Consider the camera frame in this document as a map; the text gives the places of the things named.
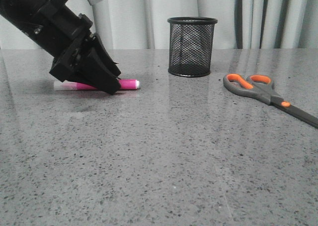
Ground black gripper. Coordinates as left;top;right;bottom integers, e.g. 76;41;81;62
31;3;121;94

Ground pink highlighter pen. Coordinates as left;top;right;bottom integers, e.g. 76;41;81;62
53;79;140;91

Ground grey orange scissors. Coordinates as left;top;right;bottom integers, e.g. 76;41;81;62
223;74;318;128

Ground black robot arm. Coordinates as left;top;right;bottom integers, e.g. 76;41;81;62
0;0;121;94

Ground black mesh pen bin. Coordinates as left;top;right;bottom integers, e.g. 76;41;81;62
167;17;218;77

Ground white curtain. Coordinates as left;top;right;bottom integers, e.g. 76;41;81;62
0;0;318;50

